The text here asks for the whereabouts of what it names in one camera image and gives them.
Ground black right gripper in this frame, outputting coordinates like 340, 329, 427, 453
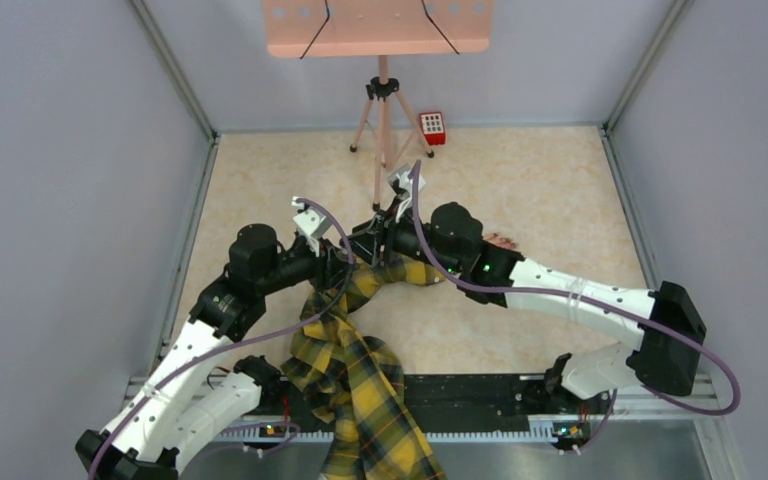
341, 195, 463, 276

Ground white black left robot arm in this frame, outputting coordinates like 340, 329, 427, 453
75, 219, 357, 479

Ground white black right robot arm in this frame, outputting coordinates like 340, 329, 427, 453
349, 202, 707, 412

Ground mannequin hand painted nails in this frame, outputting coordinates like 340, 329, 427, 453
483, 232, 518, 250

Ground yellow plaid shirt sleeve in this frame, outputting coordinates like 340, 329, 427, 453
281, 256, 446, 479

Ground red keypad box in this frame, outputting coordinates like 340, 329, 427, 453
418, 111, 447, 146

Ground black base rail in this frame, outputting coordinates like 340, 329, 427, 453
220, 374, 718, 444

